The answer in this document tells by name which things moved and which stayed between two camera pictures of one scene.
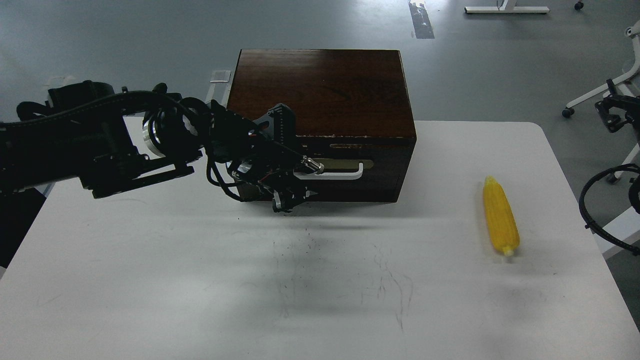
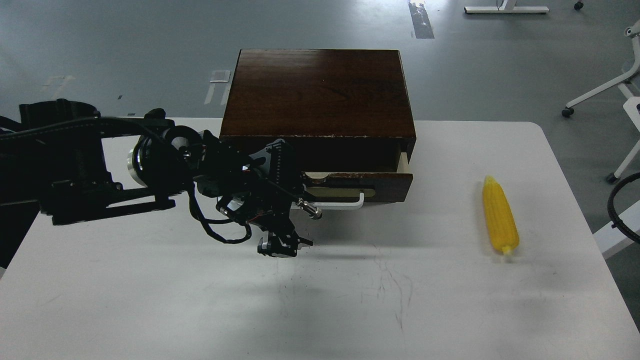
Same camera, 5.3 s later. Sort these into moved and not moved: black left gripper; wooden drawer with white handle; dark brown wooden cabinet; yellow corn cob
Moved: wooden drawer with white handle; black left gripper
Not moved: yellow corn cob; dark brown wooden cabinet
